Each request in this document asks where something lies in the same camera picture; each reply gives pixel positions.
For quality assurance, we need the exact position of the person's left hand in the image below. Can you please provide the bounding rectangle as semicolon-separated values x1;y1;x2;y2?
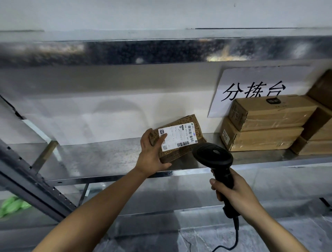
135;128;172;178

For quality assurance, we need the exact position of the person's right hand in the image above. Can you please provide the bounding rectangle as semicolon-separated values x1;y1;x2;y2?
209;168;265;221

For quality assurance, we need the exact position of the honeycomb print cardboard box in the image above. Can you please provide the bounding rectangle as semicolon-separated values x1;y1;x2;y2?
149;114;207;164

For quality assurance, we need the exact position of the black barcode scanner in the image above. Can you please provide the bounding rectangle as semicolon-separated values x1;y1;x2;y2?
192;143;240;218

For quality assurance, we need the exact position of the stack of cardboard boxes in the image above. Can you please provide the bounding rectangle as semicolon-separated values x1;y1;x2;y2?
220;69;332;156

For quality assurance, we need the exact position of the person's right forearm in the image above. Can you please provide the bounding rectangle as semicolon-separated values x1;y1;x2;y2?
248;207;309;252

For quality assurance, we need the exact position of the person's left forearm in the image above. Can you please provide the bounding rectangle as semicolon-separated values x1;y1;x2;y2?
34;167;147;252

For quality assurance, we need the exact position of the metal shelving rack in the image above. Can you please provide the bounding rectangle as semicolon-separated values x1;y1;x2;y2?
0;28;332;252

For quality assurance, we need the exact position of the white paper sign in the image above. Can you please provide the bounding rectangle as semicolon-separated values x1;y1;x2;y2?
207;66;316;119

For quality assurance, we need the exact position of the black scanner cable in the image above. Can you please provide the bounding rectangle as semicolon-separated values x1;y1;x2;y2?
211;217;239;252

